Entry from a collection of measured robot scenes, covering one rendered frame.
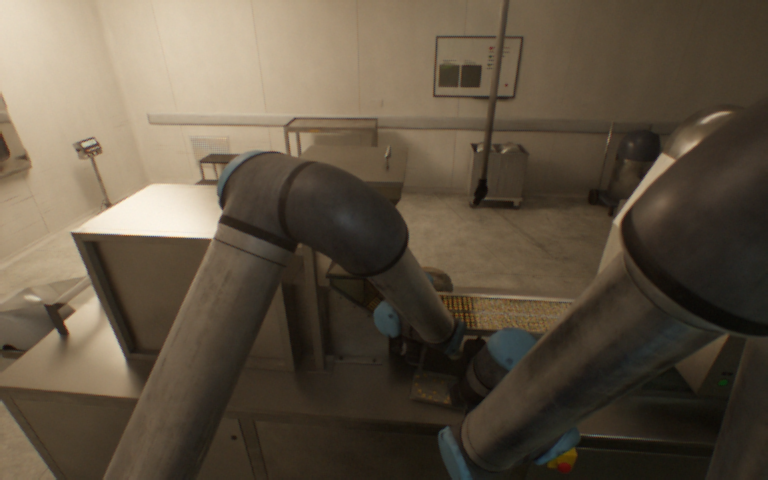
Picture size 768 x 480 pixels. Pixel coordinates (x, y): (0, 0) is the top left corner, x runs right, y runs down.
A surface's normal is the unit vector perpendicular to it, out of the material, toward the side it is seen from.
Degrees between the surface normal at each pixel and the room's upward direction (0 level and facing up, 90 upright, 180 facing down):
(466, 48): 90
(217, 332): 64
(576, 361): 93
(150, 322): 90
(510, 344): 19
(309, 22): 90
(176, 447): 71
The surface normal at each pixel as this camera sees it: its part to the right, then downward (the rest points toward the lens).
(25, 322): 0.67, -0.62
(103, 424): -0.09, 0.47
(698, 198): -0.86, -0.28
